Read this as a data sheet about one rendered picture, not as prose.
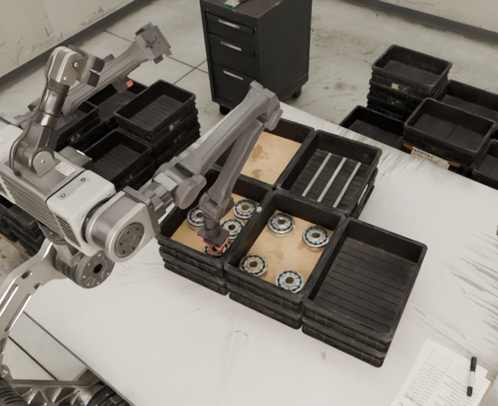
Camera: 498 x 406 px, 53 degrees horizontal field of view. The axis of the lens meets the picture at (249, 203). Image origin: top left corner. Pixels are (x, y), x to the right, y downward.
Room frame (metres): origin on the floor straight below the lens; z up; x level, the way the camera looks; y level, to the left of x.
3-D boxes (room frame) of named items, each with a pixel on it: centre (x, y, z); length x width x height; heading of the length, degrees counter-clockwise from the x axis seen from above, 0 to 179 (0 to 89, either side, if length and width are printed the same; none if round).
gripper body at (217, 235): (1.11, 0.13, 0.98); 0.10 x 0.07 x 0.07; 57
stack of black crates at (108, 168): (2.07, 0.76, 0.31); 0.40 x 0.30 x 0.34; 140
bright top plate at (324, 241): (1.14, -0.24, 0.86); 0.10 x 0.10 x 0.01
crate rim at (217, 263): (1.24, 0.13, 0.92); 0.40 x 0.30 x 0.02; 148
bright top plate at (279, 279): (0.95, -0.12, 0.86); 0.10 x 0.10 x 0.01
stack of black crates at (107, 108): (2.63, 0.81, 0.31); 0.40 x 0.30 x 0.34; 140
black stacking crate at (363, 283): (0.92, -0.38, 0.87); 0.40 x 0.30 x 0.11; 148
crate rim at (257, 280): (1.08, -0.12, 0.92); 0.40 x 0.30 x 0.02; 148
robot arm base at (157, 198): (0.82, 0.24, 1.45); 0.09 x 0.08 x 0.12; 50
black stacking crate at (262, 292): (1.08, -0.12, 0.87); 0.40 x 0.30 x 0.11; 148
